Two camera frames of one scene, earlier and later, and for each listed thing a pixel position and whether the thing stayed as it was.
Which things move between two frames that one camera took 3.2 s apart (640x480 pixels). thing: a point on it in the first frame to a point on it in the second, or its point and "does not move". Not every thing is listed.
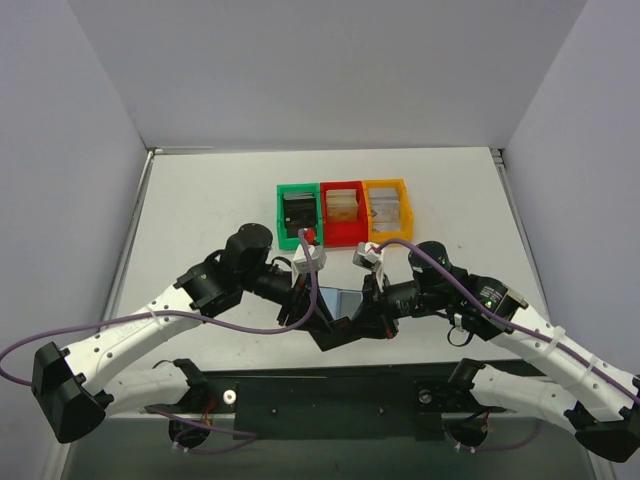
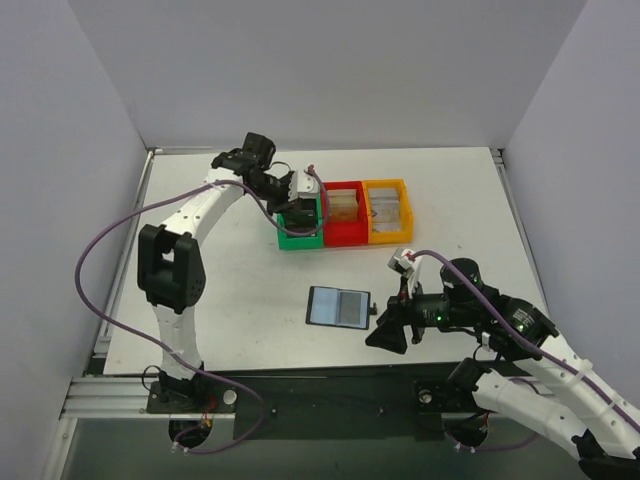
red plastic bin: (345, 233) does not move
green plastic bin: (286, 242) does not move
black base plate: (348, 404) does not move
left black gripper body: (298, 302) to (300, 215)
